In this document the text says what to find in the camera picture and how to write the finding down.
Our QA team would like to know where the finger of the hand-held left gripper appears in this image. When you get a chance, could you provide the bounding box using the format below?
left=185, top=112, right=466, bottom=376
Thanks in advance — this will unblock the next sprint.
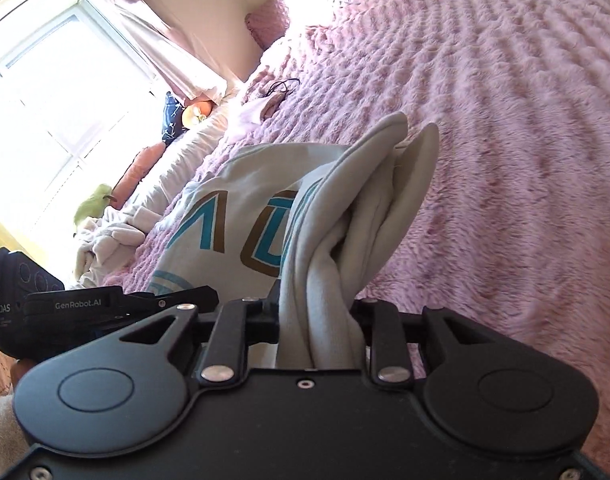
left=122, top=285, right=220, bottom=319

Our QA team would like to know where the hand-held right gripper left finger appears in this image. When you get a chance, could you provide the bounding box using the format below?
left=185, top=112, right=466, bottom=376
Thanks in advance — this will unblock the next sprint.
left=117, top=280, right=282, bottom=385

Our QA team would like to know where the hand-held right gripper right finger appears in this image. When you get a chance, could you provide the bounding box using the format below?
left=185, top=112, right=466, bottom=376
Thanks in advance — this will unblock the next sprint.
left=352, top=299, right=486, bottom=386

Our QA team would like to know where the white sweatshirt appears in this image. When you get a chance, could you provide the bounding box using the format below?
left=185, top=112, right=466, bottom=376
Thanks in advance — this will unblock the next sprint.
left=147, top=112, right=440, bottom=372

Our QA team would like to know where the crumpled white cloth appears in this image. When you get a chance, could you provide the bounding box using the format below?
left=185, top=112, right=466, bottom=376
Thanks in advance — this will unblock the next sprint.
left=72, top=205, right=162, bottom=283

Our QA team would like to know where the green plush toy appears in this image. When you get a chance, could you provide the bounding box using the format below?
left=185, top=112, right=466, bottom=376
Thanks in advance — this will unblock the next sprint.
left=74, top=183, right=116, bottom=227

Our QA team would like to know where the orange bolster pillow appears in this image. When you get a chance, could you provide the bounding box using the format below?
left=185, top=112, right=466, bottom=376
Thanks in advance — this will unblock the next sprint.
left=111, top=141, right=166, bottom=210

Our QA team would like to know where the dark blue patterned bag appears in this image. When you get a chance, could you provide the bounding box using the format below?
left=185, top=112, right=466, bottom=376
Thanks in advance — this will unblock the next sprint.
left=159, top=91, right=186, bottom=147

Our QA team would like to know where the orange plush toy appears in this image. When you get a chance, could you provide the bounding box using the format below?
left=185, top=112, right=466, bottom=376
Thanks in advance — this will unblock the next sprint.
left=181, top=101, right=216, bottom=130

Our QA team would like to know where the window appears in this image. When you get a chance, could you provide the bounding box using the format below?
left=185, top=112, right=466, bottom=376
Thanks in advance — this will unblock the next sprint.
left=0, top=0, right=186, bottom=246

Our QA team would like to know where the pink face mask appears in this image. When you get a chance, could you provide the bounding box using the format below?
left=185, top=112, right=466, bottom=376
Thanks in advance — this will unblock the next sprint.
left=234, top=94, right=288, bottom=129

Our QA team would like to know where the pink fluffy blanket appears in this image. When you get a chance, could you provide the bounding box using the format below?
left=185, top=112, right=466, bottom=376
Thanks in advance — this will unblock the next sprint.
left=100, top=0, right=610, bottom=356

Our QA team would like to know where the pink curtain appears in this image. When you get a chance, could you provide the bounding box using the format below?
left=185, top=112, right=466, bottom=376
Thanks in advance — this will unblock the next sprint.
left=67, top=0, right=238, bottom=102

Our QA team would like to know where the black cord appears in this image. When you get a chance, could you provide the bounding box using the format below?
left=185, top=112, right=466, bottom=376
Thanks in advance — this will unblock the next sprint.
left=264, top=78, right=302, bottom=101

